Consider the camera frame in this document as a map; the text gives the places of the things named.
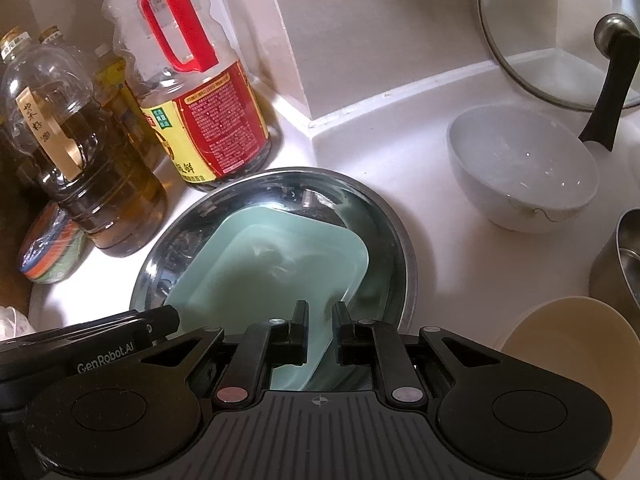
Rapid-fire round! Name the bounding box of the colourful striped bowl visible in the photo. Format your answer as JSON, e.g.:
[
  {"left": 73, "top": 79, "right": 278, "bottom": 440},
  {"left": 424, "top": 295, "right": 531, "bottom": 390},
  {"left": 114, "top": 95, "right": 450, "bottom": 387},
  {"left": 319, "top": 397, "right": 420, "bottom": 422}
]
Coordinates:
[{"left": 19, "top": 202, "right": 88, "bottom": 285}]

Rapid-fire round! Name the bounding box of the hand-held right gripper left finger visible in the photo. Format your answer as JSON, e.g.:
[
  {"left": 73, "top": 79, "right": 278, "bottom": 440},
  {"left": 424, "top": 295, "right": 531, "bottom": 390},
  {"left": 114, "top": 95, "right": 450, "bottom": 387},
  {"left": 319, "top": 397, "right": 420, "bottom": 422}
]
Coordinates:
[{"left": 144, "top": 300, "right": 311, "bottom": 408}]

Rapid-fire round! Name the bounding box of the round steel plate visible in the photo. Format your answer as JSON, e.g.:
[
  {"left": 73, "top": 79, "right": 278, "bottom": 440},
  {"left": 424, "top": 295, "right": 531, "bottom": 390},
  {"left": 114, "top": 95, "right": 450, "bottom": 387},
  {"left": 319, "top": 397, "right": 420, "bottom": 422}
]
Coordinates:
[{"left": 129, "top": 166, "right": 418, "bottom": 393}]

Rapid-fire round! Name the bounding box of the cream bowl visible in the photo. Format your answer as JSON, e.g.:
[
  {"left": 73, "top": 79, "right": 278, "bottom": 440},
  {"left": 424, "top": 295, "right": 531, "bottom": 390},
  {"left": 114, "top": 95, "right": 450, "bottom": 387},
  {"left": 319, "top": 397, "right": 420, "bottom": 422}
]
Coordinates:
[{"left": 500, "top": 296, "right": 638, "bottom": 480}]

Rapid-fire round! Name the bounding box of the white floral bowl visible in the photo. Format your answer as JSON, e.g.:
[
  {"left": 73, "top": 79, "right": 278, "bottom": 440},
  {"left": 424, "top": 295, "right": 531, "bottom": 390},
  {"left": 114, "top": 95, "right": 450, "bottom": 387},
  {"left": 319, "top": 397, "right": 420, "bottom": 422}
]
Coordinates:
[{"left": 446, "top": 105, "right": 600, "bottom": 233}]

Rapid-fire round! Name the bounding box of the glass pot lid black handle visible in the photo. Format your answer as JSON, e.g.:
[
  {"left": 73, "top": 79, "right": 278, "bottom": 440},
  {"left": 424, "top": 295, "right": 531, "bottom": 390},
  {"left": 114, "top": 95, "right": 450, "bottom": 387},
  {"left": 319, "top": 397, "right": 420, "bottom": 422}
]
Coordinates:
[{"left": 476, "top": 0, "right": 640, "bottom": 153}]

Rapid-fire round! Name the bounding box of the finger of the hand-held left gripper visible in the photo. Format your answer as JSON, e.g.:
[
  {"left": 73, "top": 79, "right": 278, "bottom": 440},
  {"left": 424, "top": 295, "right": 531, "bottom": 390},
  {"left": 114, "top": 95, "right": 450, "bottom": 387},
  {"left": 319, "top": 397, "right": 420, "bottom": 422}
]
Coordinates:
[{"left": 30, "top": 306, "right": 182, "bottom": 342}]

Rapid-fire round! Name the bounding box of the green square plate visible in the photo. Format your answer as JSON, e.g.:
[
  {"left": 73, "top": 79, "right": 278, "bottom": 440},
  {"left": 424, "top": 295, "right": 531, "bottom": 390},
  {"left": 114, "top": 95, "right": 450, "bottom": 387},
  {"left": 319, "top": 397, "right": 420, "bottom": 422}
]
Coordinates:
[{"left": 162, "top": 207, "right": 370, "bottom": 392}]

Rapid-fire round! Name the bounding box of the large clear oil bottle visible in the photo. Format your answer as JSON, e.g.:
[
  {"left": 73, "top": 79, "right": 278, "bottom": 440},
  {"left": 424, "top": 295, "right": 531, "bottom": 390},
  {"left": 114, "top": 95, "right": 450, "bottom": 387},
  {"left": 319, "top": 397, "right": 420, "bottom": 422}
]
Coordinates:
[{"left": 6, "top": 26, "right": 168, "bottom": 258}]

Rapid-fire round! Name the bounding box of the soy sauce bottle red handle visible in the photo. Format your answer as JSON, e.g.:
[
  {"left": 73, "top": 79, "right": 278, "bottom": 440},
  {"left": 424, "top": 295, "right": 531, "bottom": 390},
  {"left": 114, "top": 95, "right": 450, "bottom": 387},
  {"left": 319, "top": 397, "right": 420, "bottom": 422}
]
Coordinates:
[{"left": 101, "top": 0, "right": 272, "bottom": 193}]

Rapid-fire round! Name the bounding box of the steel bowl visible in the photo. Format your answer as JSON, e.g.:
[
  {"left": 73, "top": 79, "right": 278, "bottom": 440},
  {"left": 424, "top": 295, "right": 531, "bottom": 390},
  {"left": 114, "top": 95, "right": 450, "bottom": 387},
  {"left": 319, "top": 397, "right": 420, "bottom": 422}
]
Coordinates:
[{"left": 589, "top": 207, "right": 640, "bottom": 311}]

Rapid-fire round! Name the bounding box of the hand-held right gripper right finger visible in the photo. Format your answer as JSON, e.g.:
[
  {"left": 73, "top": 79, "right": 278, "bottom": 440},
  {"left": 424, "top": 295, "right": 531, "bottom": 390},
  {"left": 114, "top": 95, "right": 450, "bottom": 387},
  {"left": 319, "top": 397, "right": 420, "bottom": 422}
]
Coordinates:
[{"left": 331, "top": 301, "right": 497, "bottom": 407}]

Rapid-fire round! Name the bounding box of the clear plastic bag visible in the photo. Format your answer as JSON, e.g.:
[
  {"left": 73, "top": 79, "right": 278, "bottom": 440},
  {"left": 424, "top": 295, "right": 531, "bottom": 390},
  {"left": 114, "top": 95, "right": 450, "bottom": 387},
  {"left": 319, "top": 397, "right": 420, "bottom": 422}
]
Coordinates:
[{"left": 0, "top": 305, "right": 36, "bottom": 337}]

